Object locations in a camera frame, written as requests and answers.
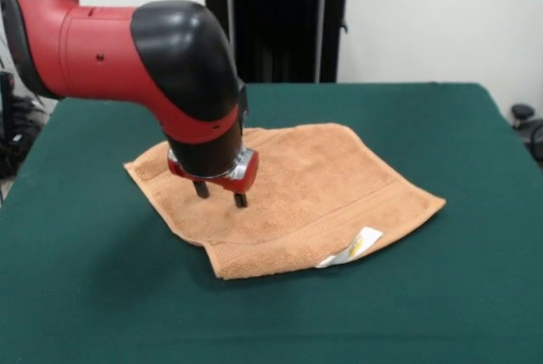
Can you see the dark green table cloth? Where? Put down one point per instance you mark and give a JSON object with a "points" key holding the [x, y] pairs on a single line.
{"points": [[127, 296]]}

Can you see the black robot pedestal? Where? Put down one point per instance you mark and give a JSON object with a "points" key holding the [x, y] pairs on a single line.
{"points": [[275, 33]]}

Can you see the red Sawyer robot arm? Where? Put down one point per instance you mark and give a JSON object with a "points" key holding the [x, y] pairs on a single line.
{"points": [[106, 54]]}

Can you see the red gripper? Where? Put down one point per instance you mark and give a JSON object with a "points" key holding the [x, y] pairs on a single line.
{"points": [[242, 181]]}

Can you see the black equipment stack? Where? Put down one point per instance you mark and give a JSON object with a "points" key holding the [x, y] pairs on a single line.
{"points": [[17, 143]]}

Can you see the orange terry towel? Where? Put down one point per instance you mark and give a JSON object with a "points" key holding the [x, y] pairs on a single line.
{"points": [[318, 203]]}

